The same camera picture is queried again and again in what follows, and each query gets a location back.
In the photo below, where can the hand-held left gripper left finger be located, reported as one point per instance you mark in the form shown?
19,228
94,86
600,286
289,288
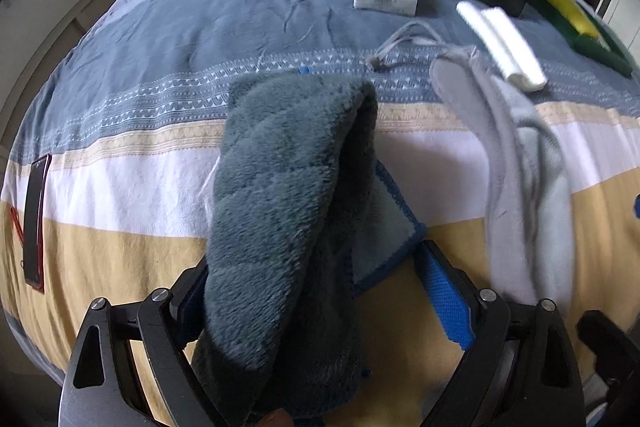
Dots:
150,347

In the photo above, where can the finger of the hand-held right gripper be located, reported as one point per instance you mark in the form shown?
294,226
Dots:
602,337

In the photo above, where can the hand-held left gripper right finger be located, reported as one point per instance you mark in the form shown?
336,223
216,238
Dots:
445,297

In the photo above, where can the grey eye mask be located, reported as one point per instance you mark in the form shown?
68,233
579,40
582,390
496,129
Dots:
500,157

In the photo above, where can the grey fluffy towel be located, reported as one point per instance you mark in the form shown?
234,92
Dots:
280,207

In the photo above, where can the white cloth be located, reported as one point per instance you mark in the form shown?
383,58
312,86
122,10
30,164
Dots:
505,42

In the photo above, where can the green tray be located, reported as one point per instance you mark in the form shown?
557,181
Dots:
600,49

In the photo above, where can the yellow towel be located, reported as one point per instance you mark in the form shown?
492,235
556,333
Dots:
570,9

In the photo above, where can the black phone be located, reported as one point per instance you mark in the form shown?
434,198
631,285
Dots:
35,222

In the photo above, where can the striped blanket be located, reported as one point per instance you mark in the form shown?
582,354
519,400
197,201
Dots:
150,82

